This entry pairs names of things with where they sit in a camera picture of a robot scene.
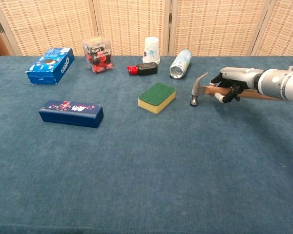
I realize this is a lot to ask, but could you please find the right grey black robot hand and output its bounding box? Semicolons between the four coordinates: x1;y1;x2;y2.
209;67;264;104

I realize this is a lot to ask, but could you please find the wooden handled claw hammer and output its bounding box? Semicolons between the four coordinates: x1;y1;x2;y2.
189;72;284;107

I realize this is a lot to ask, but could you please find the yellow sponge with green pad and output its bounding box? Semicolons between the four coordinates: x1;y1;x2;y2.
138;82;176;115

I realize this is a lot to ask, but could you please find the woven bamboo folding screen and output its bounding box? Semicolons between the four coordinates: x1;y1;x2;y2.
0;0;293;59

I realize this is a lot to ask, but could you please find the silver aluminium drink can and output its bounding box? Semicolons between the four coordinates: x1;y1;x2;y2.
169;49;193;79

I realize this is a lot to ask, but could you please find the white paper cup floral print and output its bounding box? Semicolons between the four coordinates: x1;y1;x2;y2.
142;37;161;65

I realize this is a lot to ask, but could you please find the black bottle with red cap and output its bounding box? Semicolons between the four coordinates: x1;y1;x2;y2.
126;62;159;77

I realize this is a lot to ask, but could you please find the blue table cloth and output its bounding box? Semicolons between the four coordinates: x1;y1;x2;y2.
0;55;293;234

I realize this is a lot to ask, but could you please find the clear box of coffee capsules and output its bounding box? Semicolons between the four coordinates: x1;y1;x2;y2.
82;36;115;75

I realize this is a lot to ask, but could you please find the long dark blue printed box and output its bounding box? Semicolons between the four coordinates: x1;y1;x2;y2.
39;99;104;129

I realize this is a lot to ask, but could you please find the blue Oreo cookie box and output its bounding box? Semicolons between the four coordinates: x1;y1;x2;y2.
25;47;75;85

